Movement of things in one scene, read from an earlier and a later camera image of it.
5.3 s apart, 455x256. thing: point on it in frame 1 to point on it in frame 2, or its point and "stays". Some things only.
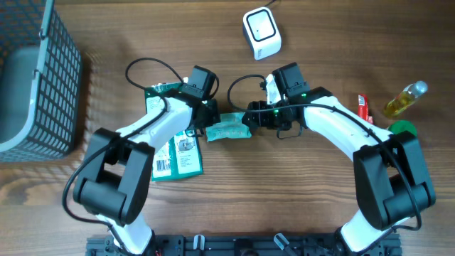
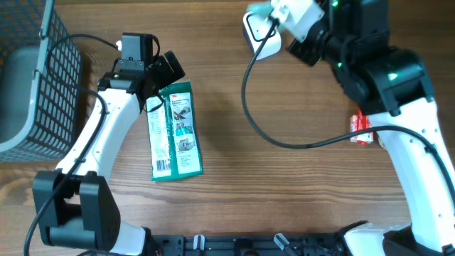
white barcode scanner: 261,31 stays
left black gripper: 212,112 to 164,75
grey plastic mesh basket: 41,82 stays
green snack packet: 179,156 stays
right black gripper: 257,111 to 302,52
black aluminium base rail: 247,244 stays
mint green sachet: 230,126 to 255,19
